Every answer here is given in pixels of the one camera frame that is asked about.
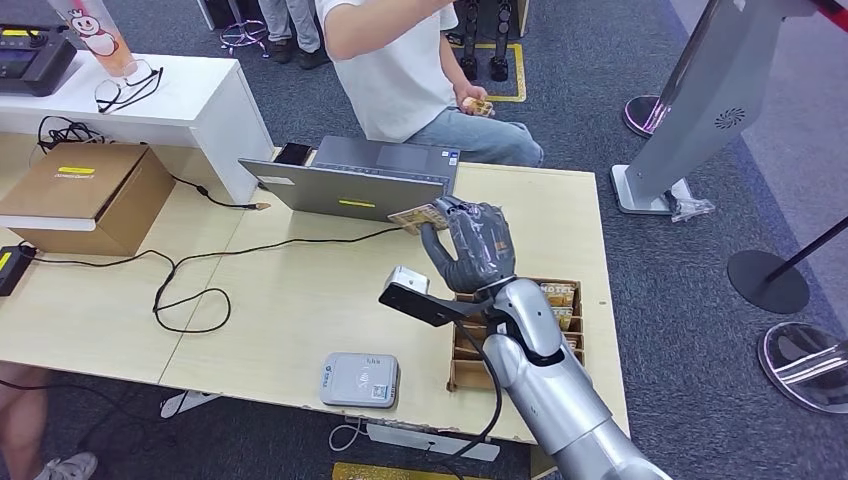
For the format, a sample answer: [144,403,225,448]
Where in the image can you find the wooden card holder box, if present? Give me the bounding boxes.
[447,276,586,392]

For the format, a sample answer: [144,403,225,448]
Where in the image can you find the snowman print drink cup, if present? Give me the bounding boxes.
[47,0,139,79]

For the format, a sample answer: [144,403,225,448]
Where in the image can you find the black control device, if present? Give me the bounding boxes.
[0,25,79,98]

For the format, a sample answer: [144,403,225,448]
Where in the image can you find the black stanchion base with pole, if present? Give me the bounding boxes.
[727,215,848,315]

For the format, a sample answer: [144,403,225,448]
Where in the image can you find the chrome stanchion base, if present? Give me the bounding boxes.
[622,95,674,140]
[757,322,848,415]

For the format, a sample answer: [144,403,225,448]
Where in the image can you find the black power adapter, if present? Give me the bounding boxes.
[0,245,38,297]

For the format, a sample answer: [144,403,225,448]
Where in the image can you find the brown cardboard box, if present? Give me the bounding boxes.
[0,142,178,258]

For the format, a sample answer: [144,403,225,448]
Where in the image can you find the yellow floor tape square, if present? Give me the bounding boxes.
[450,33,528,104]

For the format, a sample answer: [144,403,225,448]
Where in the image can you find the black stand leg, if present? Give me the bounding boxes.
[488,0,513,83]
[460,0,480,82]

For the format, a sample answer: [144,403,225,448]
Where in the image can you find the grey white card reader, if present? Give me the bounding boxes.
[319,352,401,409]

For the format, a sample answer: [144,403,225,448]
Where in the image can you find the black cable with plug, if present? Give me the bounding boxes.
[37,116,272,212]

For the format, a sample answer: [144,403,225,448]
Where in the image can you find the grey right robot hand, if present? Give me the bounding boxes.
[419,195,517,295]

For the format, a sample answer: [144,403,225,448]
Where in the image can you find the silver kiosk stand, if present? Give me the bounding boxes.
[610,0,817,217]

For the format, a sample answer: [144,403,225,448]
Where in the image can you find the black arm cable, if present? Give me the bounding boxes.
[423,319,505,480]

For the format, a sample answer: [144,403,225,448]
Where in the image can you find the yellow floor mat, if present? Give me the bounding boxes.
[331,462,465,480]

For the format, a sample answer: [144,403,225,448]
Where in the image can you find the long black power cable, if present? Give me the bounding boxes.
[18,225,407,335]

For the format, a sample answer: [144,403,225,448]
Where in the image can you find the white desk foot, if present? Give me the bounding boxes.
[159,390,223,420]
[366,423,501,463]

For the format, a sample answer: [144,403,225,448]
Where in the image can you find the black framed eyeglasses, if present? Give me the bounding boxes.
[94,59,166,115]

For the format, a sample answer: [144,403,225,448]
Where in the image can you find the grey laptop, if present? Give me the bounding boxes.
[239,135,461,227]

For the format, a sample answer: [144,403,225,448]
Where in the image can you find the clear plastic bag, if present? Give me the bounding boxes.
[664,178,716,223]

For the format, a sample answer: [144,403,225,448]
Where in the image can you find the chrome stool base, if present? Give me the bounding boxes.
[218,0,270,58]

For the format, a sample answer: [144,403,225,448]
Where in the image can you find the red barrier belt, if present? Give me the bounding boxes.
[809,0,848,36]

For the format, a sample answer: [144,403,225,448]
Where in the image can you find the person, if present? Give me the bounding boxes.
[0,360,99,480]
[315,0,546,168]
[256,0,331,72]

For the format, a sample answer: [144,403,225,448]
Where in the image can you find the person's left hand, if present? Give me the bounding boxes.
[455,80,495,119]

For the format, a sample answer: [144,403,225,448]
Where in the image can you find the yellow brown ID card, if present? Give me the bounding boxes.
[387,203,450,236]

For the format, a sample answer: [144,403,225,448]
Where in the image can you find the black phone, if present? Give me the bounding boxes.
[274,142,314,167]

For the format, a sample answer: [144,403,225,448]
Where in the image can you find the white cable loop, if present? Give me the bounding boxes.
[328,417,369,454]

